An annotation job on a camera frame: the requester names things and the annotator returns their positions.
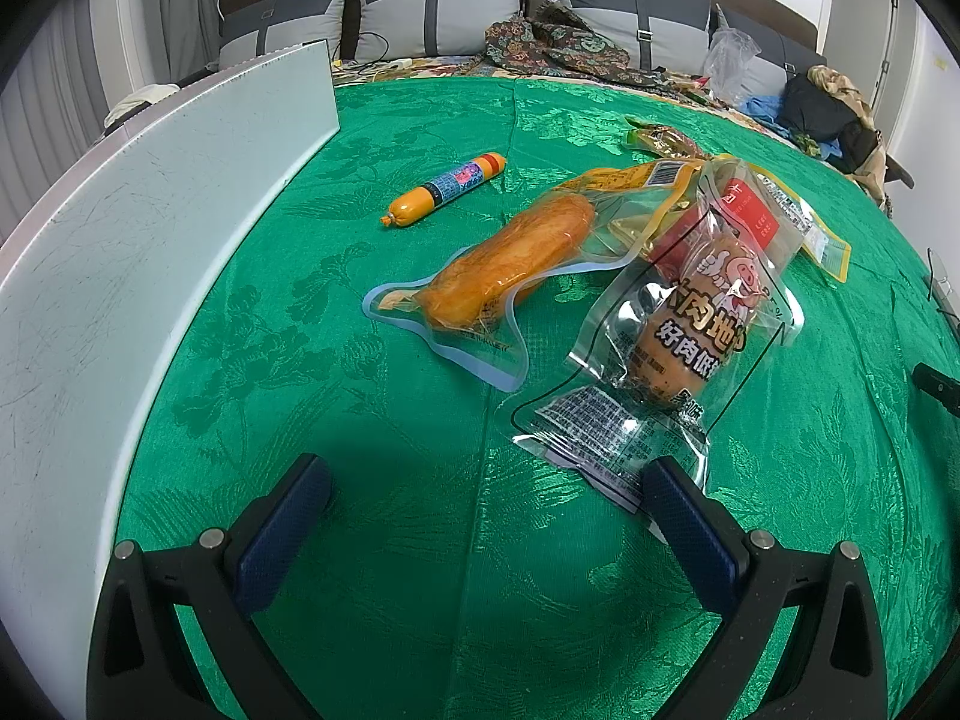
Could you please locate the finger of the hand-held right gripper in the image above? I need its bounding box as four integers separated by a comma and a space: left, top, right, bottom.
913, 362, 960, 415

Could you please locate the black power cable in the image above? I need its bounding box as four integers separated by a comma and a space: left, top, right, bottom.
351, 28, 392, 62

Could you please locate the clear sausage packet pig print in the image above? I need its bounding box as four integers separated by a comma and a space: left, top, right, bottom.
499, 157, 807, 515

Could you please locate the blue cloth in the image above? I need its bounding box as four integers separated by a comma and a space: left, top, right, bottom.
739, 94, 788, 128

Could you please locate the dark floral cloth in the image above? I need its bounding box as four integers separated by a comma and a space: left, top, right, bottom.
484, 0, 706, 91

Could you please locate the door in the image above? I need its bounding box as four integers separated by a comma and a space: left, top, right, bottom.
862, 0, 922, 136

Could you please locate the clear blue-edged snack packet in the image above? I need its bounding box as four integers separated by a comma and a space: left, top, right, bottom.
362, 193, 601, 392

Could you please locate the grey curtain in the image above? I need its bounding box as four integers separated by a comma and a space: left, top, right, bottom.
0, 0, 218, 241

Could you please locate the yellow and red snack packet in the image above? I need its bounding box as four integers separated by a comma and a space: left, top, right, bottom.
559, 157, 721, 241

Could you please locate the green patterned blanket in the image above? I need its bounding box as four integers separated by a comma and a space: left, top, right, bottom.
112, 75, 960, 720

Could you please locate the black clothing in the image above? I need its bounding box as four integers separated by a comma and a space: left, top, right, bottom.
780, 75, 878, 166

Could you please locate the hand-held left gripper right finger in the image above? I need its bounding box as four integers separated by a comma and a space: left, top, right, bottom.
637, 456, 890, 720

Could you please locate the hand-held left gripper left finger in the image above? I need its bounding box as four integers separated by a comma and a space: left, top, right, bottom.
86, 452, 335, 720

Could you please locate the grey label yellow-edged snack packet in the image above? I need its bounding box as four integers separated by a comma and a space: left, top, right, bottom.
750, 169, 853, 283

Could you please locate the clear plastic bag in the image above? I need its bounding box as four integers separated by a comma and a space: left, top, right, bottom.
701, 26, 762, 102

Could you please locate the pile of dark clothes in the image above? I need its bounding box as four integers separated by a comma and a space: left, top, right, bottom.
808, 64, 916, 203

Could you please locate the green fish snack packet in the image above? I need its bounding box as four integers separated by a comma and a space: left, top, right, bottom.
625, 116, 706, 160

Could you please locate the grey pillow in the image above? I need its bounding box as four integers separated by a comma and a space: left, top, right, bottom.
716, 4, 826, 98
352, 0, 530, 61
551, 0, 713, 65
220, 0, 353, 74

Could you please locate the white cloth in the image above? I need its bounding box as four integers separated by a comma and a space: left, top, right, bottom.
103, 82, 182, 130

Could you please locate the orange sausage stick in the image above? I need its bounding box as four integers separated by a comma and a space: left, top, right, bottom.
380, 152, 507, 230

